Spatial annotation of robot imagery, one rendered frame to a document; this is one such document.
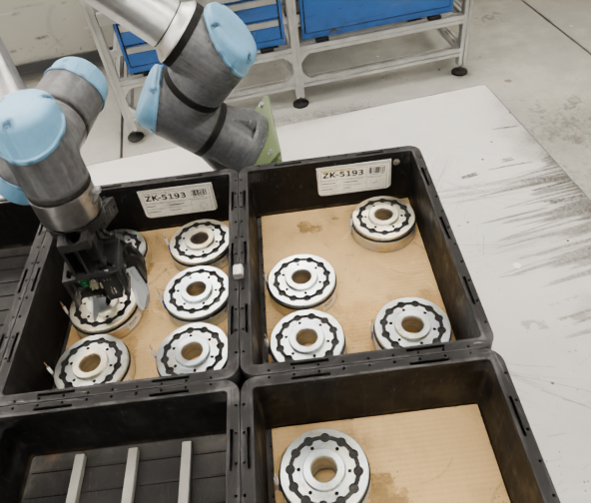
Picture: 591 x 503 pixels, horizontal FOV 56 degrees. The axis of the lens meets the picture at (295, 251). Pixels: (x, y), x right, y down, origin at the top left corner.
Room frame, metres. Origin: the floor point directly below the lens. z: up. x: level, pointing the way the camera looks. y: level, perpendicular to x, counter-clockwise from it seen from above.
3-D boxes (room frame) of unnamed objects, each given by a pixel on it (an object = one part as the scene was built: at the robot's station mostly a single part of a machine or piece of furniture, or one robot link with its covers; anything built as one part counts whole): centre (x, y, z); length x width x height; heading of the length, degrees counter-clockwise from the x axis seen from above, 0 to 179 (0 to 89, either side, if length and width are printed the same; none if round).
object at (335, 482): (0.25, 0.00, 0.86); 0.05 x 0.05 x 0.01
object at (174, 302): (0.55, 0.15, 0.86); 0.10 x 0.10 x 0.01
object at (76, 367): (0.45, 0.30, 0.86); 0.05 x 0.05 x 0.01
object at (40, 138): (0.54, 0.26, 1.15); 0.09 x 0.08 x 0.11; 172
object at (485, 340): (0.54, -0.07, 0.92); 0.40 x 0.30 x 0.02; 178
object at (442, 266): (0.54, -0.07, 0.87); 0.40 x 0.30 x 0.11; 178
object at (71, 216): (0.54, 0.26, 1.07); 0.08 x 0.08 x 0.05
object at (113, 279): (0.53, 0.26, 0.99); 0.09 x 0.08 x 0.12; 6
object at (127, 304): (0.55, 0.30, 0.86); 0.10 x 0.10 x 0.01
